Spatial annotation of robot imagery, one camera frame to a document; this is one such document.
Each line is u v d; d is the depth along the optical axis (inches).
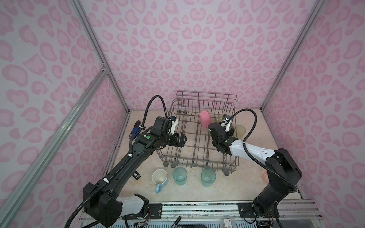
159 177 32.8
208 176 32.8
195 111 44.7
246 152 20.7
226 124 29.1
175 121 27.6
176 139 26.2
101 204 14.8
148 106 22.4
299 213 28.9
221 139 26.8
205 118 38.7
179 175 33.5
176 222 27.4
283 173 17.8
